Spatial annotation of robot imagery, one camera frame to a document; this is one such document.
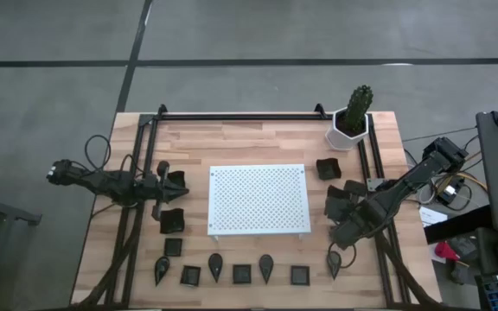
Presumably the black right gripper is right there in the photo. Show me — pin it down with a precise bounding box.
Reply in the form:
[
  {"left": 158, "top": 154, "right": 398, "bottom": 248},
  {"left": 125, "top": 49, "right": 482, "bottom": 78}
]
[{"left": 329, "top": 199, "right": 382, "bottom": 251}]

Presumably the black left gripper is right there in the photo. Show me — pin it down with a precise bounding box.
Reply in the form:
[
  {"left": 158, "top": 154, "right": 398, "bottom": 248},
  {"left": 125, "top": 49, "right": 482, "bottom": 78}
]
[{"left": 143, "top": 160, "right": 190, "bottom": 221}]

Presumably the black teardrop plate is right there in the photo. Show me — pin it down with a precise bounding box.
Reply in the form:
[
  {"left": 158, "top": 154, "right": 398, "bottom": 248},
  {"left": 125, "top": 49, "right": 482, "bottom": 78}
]
[
  {"left": 326, "top": 250, "right": 343, "bottom": 281},
  {"left": 259, "top": 253, "right": 275, "bottom": 285},
  {"left": 154, "top": 255, "right": 171, "bottom": 287},
  {"left": 207, "top": 252, "right": 225, "bottom": 284}
]

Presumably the white paper sheet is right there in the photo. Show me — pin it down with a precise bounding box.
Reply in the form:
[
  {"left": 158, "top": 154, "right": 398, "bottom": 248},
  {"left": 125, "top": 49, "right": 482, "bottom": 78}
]
[{"left": 418, "top": 206, "right": 449, "bottom": 228}]

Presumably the white perforated metal shelf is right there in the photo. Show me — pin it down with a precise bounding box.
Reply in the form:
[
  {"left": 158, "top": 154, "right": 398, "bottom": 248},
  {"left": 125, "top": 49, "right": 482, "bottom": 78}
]
[{"left": 207, "top": 163, "right": 312, "bottom": 242}]

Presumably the white hexagonal plant pot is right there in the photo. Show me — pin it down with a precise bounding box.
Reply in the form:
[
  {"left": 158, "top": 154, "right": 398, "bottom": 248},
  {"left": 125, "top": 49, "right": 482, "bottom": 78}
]
[{"left": 324, "top": 106, "right": 370, "bottom": 152}]

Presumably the red plastic object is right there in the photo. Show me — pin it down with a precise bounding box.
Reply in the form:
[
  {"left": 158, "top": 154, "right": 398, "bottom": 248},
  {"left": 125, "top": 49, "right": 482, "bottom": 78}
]
[{"left": 433, "top": 240, "right": 462, "bottom": 263}]

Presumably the black diagonal beam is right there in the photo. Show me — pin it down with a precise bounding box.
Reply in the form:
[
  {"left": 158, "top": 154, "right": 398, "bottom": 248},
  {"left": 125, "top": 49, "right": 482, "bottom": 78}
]
[{"left": 424, "top": 205, "right": 492, "bottom": 245}]

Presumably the green cactus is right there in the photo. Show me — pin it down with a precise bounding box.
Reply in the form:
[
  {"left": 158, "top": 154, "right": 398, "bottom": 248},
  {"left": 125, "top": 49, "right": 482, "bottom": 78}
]
[{"left": 342, "top": 84, "right": 374, "bottom": 133}]

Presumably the black cable bundle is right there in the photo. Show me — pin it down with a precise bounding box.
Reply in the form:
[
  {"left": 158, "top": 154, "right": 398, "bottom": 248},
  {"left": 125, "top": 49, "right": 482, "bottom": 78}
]
[
  {"left": 376, "top": 232, "right": 434, "bottom": 308},
  {"left": 75, "top": 206, "right": 144, "bottom": 308}
]

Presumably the black aluminium table frame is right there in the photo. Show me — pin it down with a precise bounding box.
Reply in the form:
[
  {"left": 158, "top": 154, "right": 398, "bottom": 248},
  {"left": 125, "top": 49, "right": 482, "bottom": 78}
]
[{"left": 70, "top": 103, "right": 443, "bottom": 310}]

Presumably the thin black floor cable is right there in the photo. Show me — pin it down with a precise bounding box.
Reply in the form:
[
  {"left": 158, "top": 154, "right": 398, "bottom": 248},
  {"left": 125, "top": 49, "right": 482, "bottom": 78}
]
[{"left": 402, "top": 126, "right": 478, "bottom": 143}]

